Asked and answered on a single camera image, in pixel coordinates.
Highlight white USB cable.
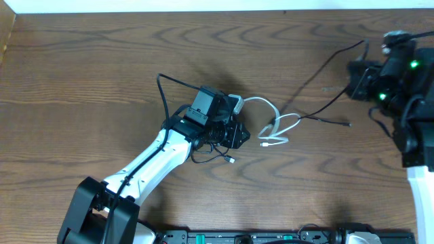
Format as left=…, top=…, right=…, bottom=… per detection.
left=242, top=96, right=302, bottom=148

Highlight black USB cable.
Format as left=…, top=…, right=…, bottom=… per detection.
left=269, top=39, right=370, bottom=128

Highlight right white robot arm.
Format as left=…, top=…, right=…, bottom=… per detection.
left=347, top=48, right=433, bottom=243

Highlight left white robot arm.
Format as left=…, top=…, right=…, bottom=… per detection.
left=57, top=115, right=250, bottom=243

